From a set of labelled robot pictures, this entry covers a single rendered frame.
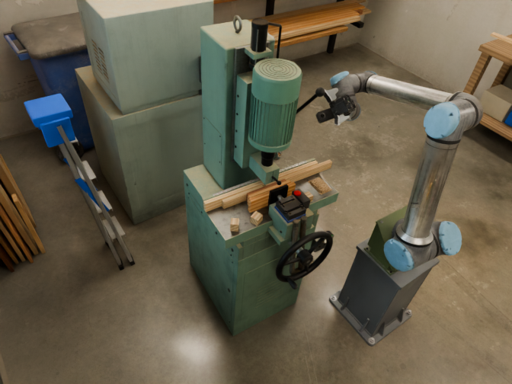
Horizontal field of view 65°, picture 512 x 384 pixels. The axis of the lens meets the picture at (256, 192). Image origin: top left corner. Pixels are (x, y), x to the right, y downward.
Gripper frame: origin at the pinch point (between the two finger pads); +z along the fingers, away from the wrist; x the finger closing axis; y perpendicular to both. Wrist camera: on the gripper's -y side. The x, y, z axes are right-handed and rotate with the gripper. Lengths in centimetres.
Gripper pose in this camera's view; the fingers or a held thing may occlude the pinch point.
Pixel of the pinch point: (328, 107)
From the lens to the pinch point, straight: 164.4
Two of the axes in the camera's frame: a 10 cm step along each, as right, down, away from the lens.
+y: 8.3, -3.6, -4.3
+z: -4.1, 1.2, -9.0
